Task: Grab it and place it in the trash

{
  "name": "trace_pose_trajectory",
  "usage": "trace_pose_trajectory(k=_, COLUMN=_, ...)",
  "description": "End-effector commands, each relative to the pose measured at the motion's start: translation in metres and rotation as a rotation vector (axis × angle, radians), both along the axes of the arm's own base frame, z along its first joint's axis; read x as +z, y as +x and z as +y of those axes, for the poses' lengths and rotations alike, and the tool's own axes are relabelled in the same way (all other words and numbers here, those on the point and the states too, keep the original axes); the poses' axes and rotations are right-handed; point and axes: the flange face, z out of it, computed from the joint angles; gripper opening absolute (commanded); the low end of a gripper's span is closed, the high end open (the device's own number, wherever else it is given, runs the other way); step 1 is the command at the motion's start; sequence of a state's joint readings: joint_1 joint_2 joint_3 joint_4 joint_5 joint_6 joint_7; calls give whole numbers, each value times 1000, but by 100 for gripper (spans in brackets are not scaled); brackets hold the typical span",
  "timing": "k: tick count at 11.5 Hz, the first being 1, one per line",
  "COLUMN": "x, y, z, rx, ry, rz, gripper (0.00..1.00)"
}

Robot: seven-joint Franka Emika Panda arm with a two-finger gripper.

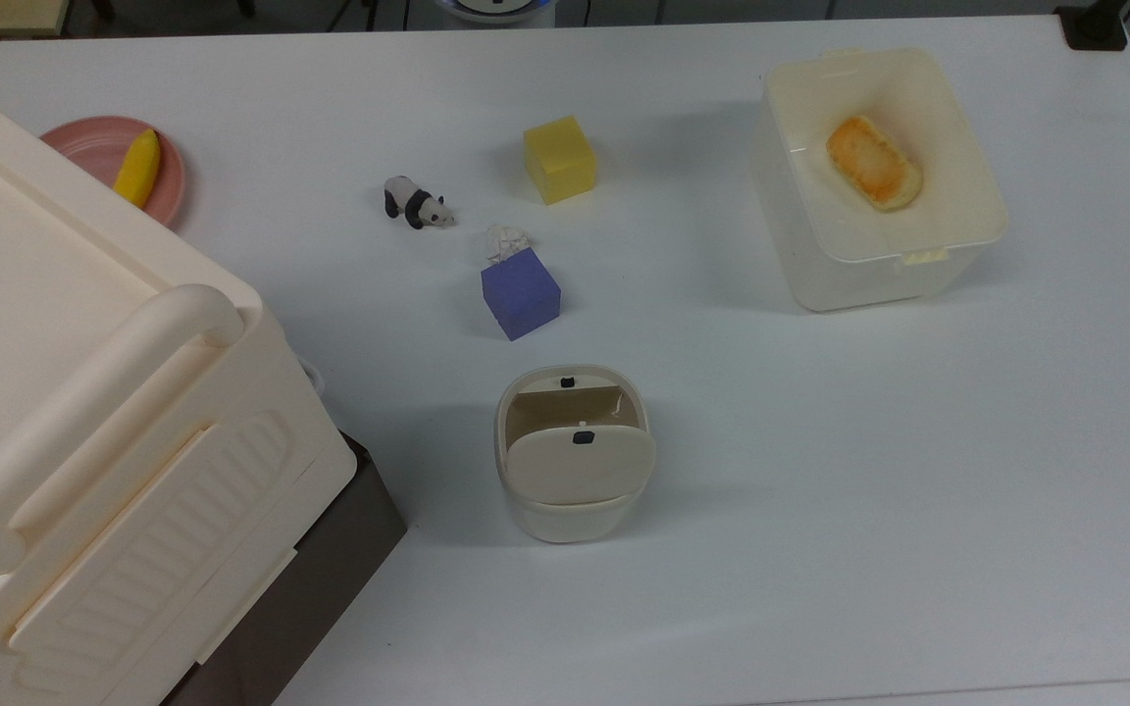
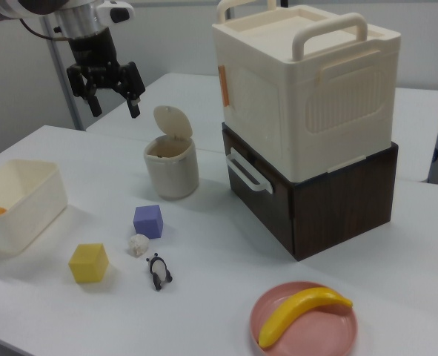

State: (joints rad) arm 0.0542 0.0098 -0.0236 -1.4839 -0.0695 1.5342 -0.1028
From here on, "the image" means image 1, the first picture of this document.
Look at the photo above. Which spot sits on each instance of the white paper ball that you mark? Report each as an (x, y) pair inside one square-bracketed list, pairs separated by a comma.
[(506, 241)]

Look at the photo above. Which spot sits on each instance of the cream trash can with lid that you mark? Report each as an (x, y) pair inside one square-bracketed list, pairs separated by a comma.
[(575, 471)]

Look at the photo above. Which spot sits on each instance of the purple cube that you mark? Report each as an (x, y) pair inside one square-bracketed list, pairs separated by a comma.
[(521, 294)]

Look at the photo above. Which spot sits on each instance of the yellow cube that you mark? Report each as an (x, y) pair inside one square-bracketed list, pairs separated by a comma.
[(560, 162)]

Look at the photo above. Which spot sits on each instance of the black and white panda figurine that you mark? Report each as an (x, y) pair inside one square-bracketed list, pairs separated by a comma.
[(413, 201)]

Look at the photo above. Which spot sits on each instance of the dark brown drawer box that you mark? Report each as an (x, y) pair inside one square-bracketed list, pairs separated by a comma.
[(330, 569)]

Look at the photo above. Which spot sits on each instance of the toasted bread piece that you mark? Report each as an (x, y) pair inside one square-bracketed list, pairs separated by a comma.
[(874, 165)]

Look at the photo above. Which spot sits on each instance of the cream plastic storage bin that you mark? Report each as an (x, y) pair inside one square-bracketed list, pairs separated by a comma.
[(928, 108)]

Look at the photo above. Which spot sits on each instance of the yellow banana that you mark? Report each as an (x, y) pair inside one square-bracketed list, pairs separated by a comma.
[(138, 169)]

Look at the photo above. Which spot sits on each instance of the large cream plastic cabinet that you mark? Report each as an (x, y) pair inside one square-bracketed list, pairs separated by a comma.
[(84, 392)]

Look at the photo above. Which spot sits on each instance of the pink plate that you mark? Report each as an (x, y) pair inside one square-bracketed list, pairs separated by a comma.
[(84, 149)]

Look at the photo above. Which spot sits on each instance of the black pole with clamp base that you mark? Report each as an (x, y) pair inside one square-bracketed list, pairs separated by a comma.
[(1095, 25)]

